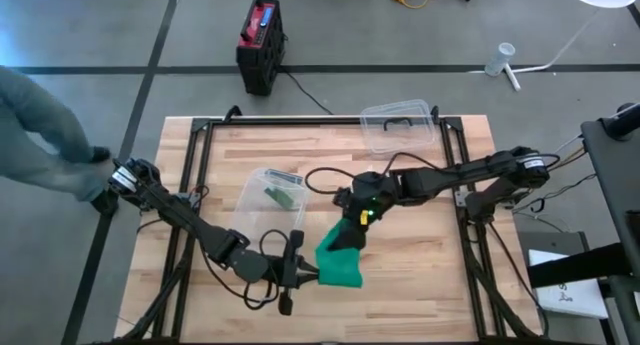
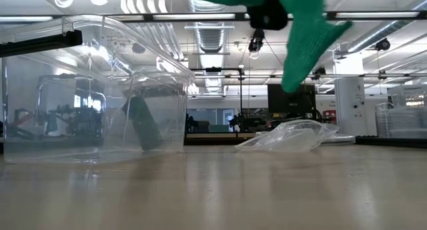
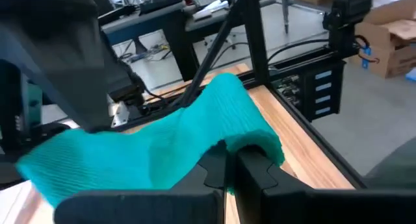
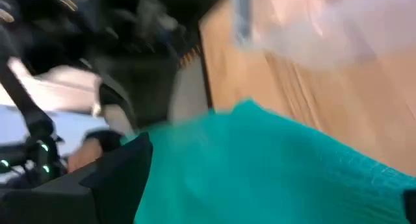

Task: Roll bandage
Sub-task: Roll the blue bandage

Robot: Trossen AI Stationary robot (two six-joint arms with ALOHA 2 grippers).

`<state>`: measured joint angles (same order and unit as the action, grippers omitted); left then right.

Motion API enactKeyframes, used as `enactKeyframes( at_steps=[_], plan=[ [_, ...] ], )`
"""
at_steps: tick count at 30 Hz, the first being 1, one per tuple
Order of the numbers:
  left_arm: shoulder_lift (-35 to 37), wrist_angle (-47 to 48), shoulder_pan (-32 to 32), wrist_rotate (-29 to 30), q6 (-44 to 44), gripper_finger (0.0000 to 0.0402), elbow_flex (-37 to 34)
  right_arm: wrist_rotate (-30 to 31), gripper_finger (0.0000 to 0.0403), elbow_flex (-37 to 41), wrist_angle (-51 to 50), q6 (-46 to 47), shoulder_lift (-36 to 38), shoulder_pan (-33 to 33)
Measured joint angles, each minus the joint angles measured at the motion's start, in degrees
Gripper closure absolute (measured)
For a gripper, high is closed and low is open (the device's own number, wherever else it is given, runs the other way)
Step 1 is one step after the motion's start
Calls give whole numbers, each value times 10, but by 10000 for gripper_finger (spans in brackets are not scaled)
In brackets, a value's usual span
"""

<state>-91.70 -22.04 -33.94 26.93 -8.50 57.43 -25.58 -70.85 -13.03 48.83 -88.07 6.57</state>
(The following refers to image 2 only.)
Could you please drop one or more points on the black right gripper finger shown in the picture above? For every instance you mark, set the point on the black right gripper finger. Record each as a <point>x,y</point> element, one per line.
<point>268,15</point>

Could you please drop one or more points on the clear plastic storage bin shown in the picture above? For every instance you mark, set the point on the clear plastic storage bin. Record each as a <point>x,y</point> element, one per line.
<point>66,140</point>

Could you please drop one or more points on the black ceiling spotlight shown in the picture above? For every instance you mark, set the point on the black ceiling spotlight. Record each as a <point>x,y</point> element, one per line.
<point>383,45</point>
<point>319,71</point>
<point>256,43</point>
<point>138,48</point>

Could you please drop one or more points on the black monitor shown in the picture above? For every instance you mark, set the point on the black monitor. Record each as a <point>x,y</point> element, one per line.
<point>290,103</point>

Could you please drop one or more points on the white column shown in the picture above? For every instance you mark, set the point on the white column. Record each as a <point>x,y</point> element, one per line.
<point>348,100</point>

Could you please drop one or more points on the teal laptop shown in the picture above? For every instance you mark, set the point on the teal laptop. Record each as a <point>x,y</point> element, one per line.
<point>219,128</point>

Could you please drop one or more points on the clear plastic bag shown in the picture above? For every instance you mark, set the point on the clear plastic bag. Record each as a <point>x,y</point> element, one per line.
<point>290,138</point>

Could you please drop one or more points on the wooden workbench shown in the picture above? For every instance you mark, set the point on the wooden workbench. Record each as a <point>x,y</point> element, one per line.
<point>220,135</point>

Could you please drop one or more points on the stack of clear bins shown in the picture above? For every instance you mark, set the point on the stack of clear bins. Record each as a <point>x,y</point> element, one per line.
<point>400,123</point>

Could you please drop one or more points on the silver ventilation duct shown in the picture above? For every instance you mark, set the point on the silver ventilation duct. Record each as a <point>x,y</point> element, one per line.
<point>210,36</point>
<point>377,33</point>

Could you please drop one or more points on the black background station frame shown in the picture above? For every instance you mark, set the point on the black background station frame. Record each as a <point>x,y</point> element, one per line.
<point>213,69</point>

